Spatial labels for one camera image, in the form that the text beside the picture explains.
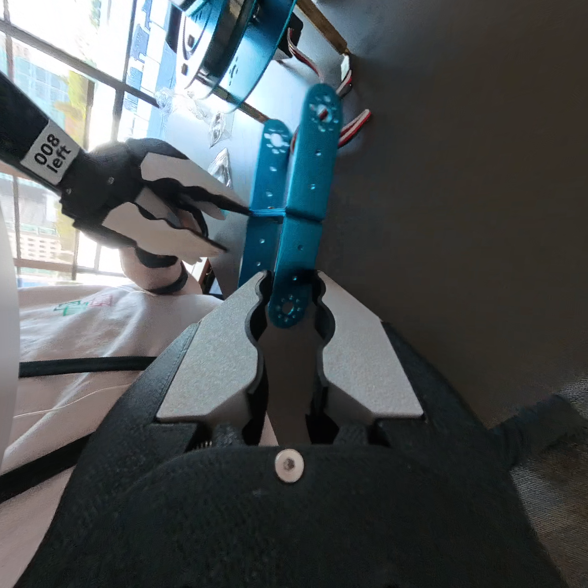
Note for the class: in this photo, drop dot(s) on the person's left hand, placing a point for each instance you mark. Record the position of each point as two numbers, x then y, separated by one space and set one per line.
133 271

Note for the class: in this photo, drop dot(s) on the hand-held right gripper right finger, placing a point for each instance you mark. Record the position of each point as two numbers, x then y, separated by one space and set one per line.
372 367

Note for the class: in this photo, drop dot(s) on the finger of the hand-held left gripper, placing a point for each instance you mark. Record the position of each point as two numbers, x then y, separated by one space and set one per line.
151 229
183 177

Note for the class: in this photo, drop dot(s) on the large grid window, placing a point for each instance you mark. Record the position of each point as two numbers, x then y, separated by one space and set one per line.
46 69

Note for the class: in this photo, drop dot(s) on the blue metal bracket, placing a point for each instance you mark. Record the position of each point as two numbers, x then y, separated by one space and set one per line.
298 193

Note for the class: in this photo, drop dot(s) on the clear plastic wrap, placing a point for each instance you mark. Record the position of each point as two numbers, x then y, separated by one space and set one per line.
167 99

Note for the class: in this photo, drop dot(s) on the blue round robot arm base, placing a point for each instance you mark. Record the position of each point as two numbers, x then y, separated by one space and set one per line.
248 41

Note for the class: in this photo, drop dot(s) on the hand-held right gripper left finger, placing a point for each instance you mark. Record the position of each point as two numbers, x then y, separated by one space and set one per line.
206 367

